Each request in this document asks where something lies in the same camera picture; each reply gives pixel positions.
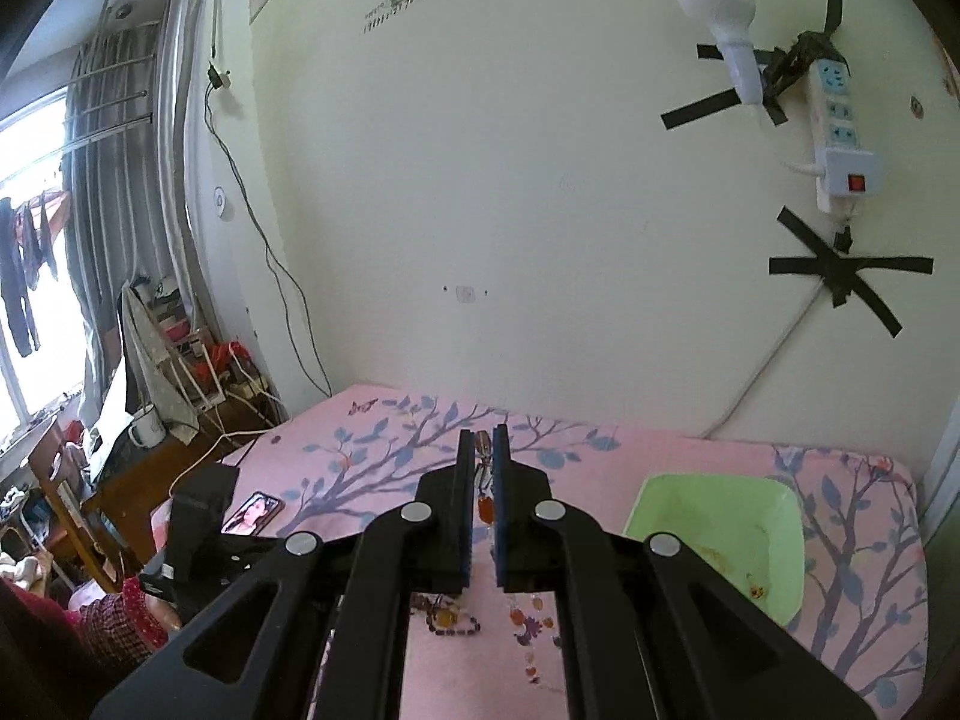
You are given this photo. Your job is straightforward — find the wooden desk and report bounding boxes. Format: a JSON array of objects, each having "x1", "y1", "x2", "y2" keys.
[{"x1": 82, "y1": 382, "x2": 290, "y2": 563}]

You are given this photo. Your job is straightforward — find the white power strip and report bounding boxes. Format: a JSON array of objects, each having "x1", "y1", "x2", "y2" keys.
[{"x1": 806, "y1": 56, "x2": 878, "y2": 215}]

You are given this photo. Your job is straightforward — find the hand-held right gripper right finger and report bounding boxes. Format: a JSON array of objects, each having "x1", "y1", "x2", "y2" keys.
[{"x1": 491, "y1": 424, "x2": 875, "y2": 720}]

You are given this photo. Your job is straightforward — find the black wall cable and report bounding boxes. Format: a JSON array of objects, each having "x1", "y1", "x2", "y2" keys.
[{"x1": 204, "y1": 82, "x2": 335, "y2": 398}]

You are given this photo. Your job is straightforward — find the white cloth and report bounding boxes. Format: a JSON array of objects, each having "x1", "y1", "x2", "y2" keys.
[{"x1": 120, "y1": 281, "x2": 197, "y2": 445}]

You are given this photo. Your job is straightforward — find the red plaid clothing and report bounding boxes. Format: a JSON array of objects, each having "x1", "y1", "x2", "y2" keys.
[{"x1": 0, "y1": 577, "x2": 175, "y2": 720}]

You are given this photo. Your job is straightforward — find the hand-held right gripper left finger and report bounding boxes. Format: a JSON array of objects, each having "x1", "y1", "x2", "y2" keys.
[{"x1": 90, "y1": 427, "x2": 481, "y2": 720}]

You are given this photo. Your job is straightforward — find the white enamel mug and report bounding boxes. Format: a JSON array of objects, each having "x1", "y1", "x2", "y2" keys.
[{"x1": 127, "y1": 405, "x2": 167, "y2": 446}]

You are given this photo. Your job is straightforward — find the white power cable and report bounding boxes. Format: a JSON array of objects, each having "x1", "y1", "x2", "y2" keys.
[{"x1": 701, "y1": 217, "x2": 848, "y2": 440}]

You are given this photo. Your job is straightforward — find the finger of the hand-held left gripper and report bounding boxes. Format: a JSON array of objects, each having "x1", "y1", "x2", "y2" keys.
[{"x1": 168, "y1": 463, "x2": 241, "y2": 565}]

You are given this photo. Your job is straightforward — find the white pipe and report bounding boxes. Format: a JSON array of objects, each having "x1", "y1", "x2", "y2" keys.
[{"x1": 163, "y1": 0, "x2": 220, "y2": 338}]

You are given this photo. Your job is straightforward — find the grey curtain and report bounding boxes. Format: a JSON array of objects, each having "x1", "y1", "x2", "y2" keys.
[{"x1": 64, "y1": 15, "x2": 196, "y2": 421}]

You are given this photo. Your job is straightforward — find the green plastic basin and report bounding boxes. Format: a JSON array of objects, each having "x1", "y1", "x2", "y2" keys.
[{"x1": 624, "y1": 472, "x2": 807, "y2": 627}]

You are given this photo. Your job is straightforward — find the dark bead bracelet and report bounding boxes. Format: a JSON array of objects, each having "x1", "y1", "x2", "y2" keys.
[{"x1": 411, "y1": 594, "x2": 481, "y2": 637}]

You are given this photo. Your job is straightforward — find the black tape cross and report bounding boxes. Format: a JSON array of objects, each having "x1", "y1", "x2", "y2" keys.
[
  {"x1": 660, "y1": 0, "x2": 845, "y2": 132},
  {"x1": 769, "y1": 206, "x2": 935, "y2": 338}
]

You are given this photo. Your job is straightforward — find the white charging cable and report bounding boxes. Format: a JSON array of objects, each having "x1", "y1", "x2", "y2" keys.
[{"x1": 169, "y1": 427, "x2": 265, "y2": 497}]

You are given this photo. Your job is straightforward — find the orange bead necklace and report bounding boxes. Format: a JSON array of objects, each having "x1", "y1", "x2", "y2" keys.
[{"x1": 508, "y1": 592, "x2": 563, "y2": 683}]

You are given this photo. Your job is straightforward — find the metal drying rack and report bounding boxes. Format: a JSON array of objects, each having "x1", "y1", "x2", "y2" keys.
[{"x1": 71, "y1": 0, "x2": 177, "y2": 145}]

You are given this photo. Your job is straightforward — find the wooden chair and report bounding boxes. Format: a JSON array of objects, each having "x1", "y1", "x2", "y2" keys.
[{"x1": 30, "y1": 420, "x2": 121, "y2": 593}]

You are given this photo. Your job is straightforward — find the hanging dark clothes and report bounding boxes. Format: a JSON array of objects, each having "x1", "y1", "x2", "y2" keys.
[{"x1": 0, "y1": 191, "x2": 72, "y2": 357}]

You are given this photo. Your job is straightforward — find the white wire rack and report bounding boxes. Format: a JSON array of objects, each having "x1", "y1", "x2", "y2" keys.
[{"x1": 146, "y1": 300, "x2": 227, "y2": 415}]

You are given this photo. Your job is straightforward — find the pink floral bedsheet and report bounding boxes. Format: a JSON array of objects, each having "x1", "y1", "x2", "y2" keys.
[{"x1": 150, "y1": 382, "x2": 927, "y2": 720}]

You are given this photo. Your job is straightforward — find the smartphone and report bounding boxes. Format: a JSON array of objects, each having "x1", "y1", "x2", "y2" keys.
[{"x1": 223, "y1": 491, "x2": 286, "y2": 537}]

